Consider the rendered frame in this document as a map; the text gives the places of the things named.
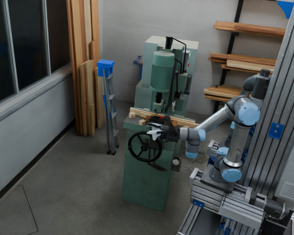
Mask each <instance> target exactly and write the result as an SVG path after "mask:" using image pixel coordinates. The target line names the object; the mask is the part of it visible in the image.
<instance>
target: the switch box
mask: <svg viewBox="0 0 294 235"><path fill-rule="evenodd" d="M184 53H185V50H184V51H183V52H182V59H181V63H182V69H183V61H184ZM189 54H190V51H188V50H186V55H185V63H184V70H187V67H188V63H189V56H190V55H189Z"/></svg>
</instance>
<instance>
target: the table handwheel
mask: <svg viewBox="0 0 294 235"><path fill-rule="evenodd" d="M141 134H144V135H148V136H151V137H152V134H147V131H138V132H135V133H134V134H133V135H131V137H130V138H129V140H128V147H129V146H130V145H131V143H132V140H133V138H134V137H135V136H138V138H139V140H140V142H141V143H142V145H141V147H140V148H141V151H140V153H139V154H138V155H136V154H135V153H134V151H133V150H132V148H131V149H130V150H129V151H130V153H131V154H132V155H133V156H134V157H135V158H136V159H137V160H139V161H142V162H153V161H155V160H157V159H158V158H159V157H160V156H161V153H162V144H161V142H160V140H159V139H158V138H156V140H155V141H156V142H157V144H158V146H159V148H155V147H149V142H148V139H146V141H145V143H144V142H143V141H142V139H141V138H140V136H139V135H141ZM148 149H155V150H159V152H158V154H157V155H156V156H155V157H154V158H151V159H143V158H141V157H139V156H140V155H141V153H142V152H143V151H147V150H148Z"/></svg>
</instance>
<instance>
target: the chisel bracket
mask: <svg viewBox="0 0 294 235"><path fill-rule="evenodd" d="M163 103H164V100H161V103H156V102H154V104H153V109H152V111H154V109H156V108H157V109H156V111H155V112H160V111H161V110H162V108H163Z"/></svg>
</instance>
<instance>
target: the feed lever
mask: <svg viewBox="0 0 294 235"><path fill-rule="evenodd" d="M175 75H176V91H175V94H174V98H178V99H179V98H180V95H181V93H180V92H178V75H179V72H178V71H176V72H175Z"/></svg>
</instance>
